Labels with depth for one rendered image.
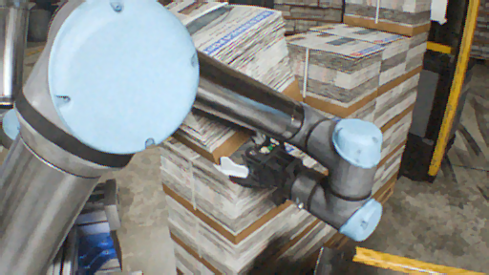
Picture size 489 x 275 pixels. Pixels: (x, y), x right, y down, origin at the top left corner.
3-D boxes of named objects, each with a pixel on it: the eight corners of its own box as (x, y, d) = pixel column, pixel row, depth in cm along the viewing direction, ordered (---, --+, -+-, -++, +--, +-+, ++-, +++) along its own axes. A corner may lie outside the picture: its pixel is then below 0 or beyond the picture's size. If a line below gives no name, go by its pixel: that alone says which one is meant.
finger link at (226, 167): (206, 148, 75) (246, 152, 71) (216, 167, 79) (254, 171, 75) (201, 159, 73) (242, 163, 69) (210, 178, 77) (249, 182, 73)
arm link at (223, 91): (31, 52, 41) (285, 147, 72) (30, 74, 33) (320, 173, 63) (67, -32, 39) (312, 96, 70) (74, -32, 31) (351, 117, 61)
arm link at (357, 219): (390, 192, 56) (378, 231, 60) (336, 165, 63) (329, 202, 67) (365, 214, 51) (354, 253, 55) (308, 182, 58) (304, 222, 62)
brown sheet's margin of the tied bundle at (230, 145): (178, 141, 87) (170, 129, 84) (256, 77, 98) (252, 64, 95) (218, 167, 76) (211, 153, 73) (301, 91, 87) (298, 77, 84)
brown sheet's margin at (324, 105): (266, 92, 150) (266, 82, 148) (304, 76, 169) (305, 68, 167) (345, 118, 128) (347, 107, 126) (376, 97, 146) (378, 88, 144)
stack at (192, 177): (179, 294, 156) (153, 137, 116) (322, 188, 229) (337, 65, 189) (237, 349, 132) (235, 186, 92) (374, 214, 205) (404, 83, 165)
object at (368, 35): (307, 30, 160) (307, 28, 160) (338, 24, 178) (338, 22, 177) (379, 46, 137) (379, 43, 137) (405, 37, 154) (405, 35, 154)
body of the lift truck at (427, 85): (351, 144, 281) (366, 47, 242) (379, 123, 315) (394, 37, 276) (433, 177, 238) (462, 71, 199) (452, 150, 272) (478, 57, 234)
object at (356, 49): (273, 41, 139) (273, 38, 138) (311, 31, 157) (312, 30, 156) (356, 60, 117) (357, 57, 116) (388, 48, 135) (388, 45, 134)
